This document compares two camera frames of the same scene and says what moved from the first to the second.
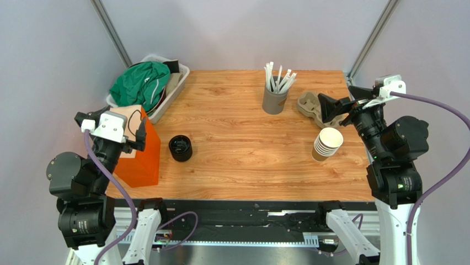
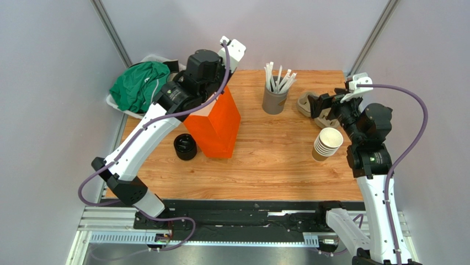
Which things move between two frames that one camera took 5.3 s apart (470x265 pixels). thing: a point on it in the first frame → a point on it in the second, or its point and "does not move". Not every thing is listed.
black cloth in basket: (173, 66) does not move
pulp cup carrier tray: (308, 104) does not move
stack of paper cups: (327, 143) does not move
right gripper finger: (361, 93) → (340, 90)
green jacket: (140, 84) does not move
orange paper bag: (143, 170) → (215, 130)
